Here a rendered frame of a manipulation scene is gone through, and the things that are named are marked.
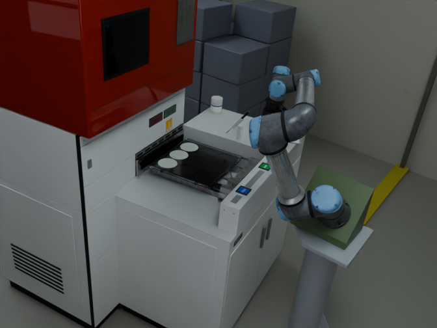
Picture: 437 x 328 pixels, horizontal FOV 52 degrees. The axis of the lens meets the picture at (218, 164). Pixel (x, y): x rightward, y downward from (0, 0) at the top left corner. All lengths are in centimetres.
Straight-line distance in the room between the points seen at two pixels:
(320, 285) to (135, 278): 95
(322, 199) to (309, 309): 70
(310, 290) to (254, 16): 270
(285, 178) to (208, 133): 85
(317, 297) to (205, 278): 55
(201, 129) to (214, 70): 158
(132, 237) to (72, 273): 36
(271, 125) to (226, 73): 240
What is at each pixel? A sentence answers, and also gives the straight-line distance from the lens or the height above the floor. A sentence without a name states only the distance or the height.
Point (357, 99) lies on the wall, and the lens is 464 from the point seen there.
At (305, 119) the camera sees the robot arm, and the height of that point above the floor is 145.
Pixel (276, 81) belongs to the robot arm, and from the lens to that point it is 198.
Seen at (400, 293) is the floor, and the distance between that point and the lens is 326.
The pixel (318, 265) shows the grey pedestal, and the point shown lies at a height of 68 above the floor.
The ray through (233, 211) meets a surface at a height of 94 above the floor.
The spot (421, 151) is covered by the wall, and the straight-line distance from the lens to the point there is 461.
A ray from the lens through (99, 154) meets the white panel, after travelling 203.
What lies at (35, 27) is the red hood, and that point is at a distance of 188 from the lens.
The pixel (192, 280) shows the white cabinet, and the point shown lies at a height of 50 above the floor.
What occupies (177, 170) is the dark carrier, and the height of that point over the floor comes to 90.
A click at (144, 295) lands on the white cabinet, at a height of 24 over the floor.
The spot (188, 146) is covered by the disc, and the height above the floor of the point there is 90.
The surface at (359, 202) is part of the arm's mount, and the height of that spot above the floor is 99.
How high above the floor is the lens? 209
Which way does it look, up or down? 30 degrees down
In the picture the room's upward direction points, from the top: 6 degrees clockwise
